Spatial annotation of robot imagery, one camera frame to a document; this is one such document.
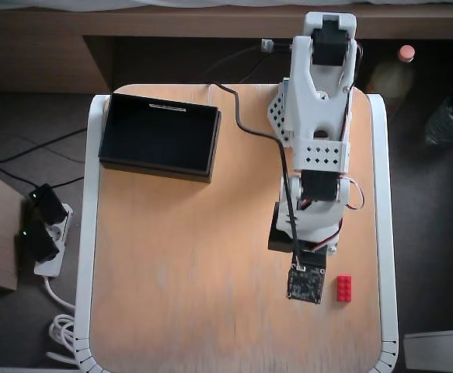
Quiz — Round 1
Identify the yellow bottle pink cap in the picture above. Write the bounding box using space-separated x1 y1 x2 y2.
364 44 418 114

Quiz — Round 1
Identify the red lego block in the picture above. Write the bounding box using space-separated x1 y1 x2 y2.
336 274 354 303

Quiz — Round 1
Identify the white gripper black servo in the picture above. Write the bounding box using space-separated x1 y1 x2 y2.
267 200 347 256

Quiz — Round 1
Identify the black rectangular bin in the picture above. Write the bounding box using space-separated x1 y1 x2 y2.
98 92 223 185

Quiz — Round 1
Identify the white power cord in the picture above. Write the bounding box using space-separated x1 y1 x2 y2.
43 274 78 367

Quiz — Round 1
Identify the white box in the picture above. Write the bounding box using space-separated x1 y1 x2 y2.
402 327 453 373

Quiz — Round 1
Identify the black power adapter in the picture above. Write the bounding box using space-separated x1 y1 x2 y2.
27 183 68 225
17 221 61 263

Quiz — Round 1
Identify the black cable with white plug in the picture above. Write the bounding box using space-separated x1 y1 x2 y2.
206 37 292 78

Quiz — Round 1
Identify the black wrist camera circuit board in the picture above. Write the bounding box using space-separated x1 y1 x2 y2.
286 248 327 306

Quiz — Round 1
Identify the clear plastic water bottle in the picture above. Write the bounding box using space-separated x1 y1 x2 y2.
423 75 453 148

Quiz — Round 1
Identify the brown wooden bed frame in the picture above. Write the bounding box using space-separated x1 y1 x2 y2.
0 6 453 95

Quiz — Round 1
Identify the black camera cable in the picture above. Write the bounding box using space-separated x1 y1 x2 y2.
209 82 304 271

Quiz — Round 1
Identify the thin black floor cable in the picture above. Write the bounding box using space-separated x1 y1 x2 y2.
0 128 88 172

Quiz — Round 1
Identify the white table frame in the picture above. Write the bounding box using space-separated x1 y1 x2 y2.
71 92 400 373

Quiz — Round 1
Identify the white power strip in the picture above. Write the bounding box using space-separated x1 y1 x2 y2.
33 203 74 277

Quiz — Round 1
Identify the red white servo wire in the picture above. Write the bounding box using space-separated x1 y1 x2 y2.
345 176 366 211

